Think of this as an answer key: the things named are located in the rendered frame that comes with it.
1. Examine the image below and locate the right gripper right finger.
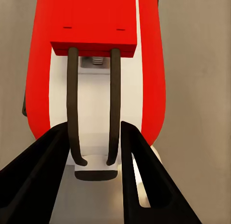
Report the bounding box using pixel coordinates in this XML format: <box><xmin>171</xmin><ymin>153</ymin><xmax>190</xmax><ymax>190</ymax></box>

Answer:
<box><xmin>120</xmin><ymin>121</ymin><xmax>202</xmax><ymax>224</ymax></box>

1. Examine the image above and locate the radio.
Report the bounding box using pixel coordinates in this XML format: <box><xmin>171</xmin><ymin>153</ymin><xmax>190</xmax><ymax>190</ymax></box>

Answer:
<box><xmin>22</xmin><ymin>0</ymin><xmax>166</xmax><ymax>181</ymax></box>

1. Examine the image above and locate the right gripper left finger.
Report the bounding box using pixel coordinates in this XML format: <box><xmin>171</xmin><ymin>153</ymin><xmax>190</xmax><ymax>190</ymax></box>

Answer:
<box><xmin>0</xmin><ymin>122</ymin><xmax>70</xmax><ymax>224</ymax></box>

